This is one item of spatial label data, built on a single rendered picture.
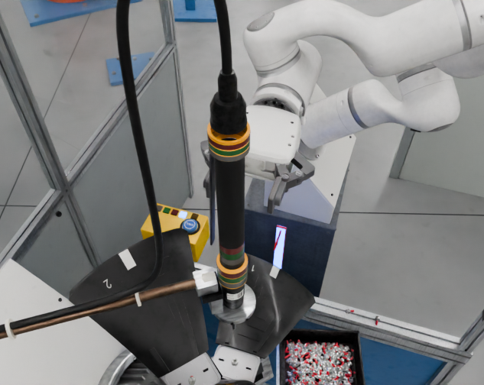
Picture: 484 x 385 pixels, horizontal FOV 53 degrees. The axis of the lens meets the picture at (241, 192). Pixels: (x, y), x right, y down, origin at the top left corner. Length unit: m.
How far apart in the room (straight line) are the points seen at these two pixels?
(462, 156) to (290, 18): 2.23
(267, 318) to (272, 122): 0.49
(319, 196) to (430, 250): 1.39
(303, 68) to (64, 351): 0.69
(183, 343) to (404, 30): 0.62
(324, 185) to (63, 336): 0.82
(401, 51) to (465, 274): 2.06
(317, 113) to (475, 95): 1.39
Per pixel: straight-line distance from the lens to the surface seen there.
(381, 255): 2.65
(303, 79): 0.77
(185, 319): 0.89
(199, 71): 3.69
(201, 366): 0.92
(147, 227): 1.34
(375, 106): 1.27
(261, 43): 0.74
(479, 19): 0.77
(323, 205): 1.46
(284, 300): 1.10
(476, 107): 2.68
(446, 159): 2.90
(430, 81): 1.23
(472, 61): 1.08
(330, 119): 1.33
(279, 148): 0.67
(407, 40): 0.76
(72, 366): 1.05
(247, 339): 1.03
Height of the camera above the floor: 2.13
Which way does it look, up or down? 49 degrees down
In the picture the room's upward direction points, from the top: straight up
